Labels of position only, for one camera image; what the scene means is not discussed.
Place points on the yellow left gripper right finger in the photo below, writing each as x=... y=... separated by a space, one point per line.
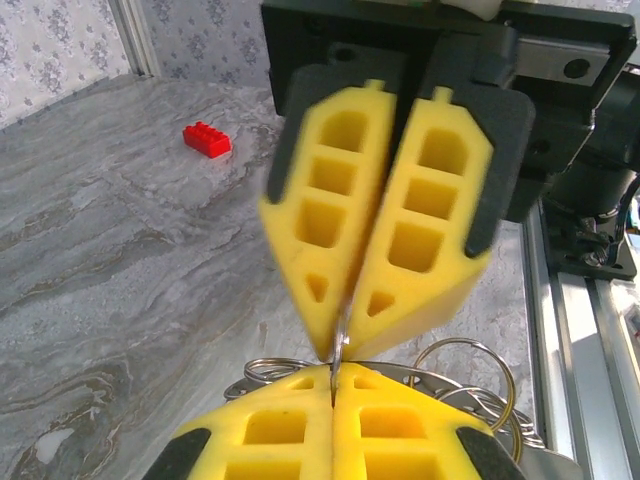
x=400 y=450

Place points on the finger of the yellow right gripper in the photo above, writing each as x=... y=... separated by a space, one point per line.
x=300 y=270
x=380 y=310

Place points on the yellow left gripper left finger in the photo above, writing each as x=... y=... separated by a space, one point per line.
x=280 y=450

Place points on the steel plate with key rings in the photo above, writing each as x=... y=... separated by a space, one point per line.
x=395 y=375

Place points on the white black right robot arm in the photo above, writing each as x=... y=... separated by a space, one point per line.
x=585 y=195

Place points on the red toy brick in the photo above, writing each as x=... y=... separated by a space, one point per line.
x=207 y=141

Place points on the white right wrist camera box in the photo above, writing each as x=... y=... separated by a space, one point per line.
x=475 y=7

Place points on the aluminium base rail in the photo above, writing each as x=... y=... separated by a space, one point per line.
x=575 y=350

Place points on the aluminium frame post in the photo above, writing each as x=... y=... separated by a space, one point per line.
x=139 y=35

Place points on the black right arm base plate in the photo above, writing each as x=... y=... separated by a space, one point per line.
x=600 y=255

